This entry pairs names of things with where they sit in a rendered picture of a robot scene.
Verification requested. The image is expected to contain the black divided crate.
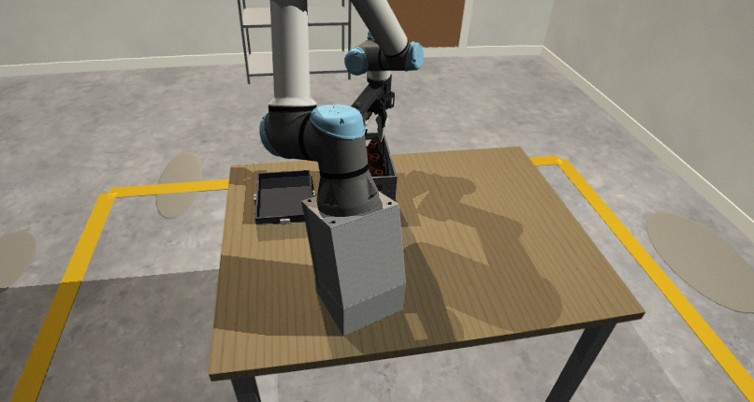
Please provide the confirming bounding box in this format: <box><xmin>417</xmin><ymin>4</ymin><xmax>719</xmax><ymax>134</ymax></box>
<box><xmin>365</xmin><ymin>132</ymin><xmax>398</xmax><ymax>201</ymax></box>

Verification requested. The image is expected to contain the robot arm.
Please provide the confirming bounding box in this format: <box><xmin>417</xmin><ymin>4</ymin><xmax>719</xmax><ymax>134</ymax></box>
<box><xmin>259</xmin><ymin>0</ymin><xmax>424</xmax><ymax>217</ymax></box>

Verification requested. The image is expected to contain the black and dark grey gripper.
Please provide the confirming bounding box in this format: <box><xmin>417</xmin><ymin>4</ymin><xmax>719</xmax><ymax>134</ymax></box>
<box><xmin>362</xmin><ymin>74</ymin><xmax>395</xmax><ymax>142</ymax></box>

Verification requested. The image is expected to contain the brown glass bottle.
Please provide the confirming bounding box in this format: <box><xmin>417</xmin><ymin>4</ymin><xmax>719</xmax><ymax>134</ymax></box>
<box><xmin>367</xmin><ymin>140</ymin><xmax>383</xmax><ymax>164</ymax></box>
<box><xmin>375</xmin><ymin>170</ymin><xmax>384</xmax><ymax>191</ymax></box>
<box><xmin>369</xmin><ymin>153</ymin><xmax>385</xmax><ymax>177</ymax></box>

